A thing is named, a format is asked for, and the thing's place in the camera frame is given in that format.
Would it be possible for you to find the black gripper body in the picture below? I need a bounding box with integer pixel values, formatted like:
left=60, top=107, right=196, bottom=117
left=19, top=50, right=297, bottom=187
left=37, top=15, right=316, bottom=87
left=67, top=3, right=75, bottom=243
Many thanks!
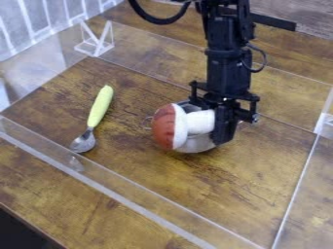
left=190, top=49, right=261, bottom=125

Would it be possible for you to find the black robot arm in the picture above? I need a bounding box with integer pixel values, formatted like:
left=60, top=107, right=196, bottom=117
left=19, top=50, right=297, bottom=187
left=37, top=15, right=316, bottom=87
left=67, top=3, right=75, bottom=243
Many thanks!
left=180, top=0, right=261, bottom=148

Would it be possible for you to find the silver metal pot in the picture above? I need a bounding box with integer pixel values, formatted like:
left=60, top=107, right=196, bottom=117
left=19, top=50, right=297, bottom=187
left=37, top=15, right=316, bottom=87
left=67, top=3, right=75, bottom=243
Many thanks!
left=140, top=100, right=242, bottom=154

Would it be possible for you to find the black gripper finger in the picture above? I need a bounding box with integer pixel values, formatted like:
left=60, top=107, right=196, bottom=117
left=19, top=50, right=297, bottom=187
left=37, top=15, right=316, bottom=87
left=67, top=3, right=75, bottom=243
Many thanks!
left=211, top=102, right=238, bottom=146

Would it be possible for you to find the green handled metal spoon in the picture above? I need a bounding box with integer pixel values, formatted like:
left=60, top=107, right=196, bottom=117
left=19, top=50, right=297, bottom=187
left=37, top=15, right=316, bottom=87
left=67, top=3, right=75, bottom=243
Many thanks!
left=71, top=86, right=115, bottom=153

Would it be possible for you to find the black strip on table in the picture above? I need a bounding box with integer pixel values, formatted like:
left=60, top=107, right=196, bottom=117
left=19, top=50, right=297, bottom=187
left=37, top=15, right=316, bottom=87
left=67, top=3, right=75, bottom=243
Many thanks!
left=251, top=13, right=297, bottom=31

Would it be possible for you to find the clear acrylic barrier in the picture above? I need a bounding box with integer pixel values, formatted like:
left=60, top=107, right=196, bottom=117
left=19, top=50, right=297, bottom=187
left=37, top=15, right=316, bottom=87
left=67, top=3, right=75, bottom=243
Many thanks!
left=270, top=88, right=333, bottom=249
left=0, top=116, right=263, bottom=249

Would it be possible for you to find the black cable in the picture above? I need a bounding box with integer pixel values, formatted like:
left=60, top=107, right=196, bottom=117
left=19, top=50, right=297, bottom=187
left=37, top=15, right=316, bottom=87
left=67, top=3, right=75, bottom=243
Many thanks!
left=126, top=0, right=194, bottom=26

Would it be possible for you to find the clear acrylic triangle bracket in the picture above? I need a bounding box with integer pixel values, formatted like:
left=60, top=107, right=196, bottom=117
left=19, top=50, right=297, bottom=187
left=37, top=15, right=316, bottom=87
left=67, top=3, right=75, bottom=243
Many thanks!
left=73, top=20, right=115, bottom=57

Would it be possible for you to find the clear acrylic front barrier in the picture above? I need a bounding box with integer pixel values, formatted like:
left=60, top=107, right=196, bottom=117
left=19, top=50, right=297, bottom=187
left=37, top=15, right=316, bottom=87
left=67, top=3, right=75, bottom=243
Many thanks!
left=0, top=116, right=263, bottom=249

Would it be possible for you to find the clear acrylic right barrier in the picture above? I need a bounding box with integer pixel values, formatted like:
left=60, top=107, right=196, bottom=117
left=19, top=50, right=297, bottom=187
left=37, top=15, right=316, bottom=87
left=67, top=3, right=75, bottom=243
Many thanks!
left=270, top=88, right=333, bottom=249

